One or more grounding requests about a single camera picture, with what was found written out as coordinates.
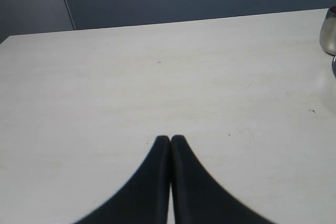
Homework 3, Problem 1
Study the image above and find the small steel cup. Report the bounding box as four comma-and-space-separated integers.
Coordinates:
319, 6, 335, 56

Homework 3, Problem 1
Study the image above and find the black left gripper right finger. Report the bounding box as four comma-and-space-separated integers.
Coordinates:
171, 135, 271, 223

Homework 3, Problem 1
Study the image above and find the stainless steel bowl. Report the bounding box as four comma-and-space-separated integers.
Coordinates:
331, 56, 336, 77

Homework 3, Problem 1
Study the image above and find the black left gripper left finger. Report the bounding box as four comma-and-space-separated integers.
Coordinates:
77, 135, 170, 223

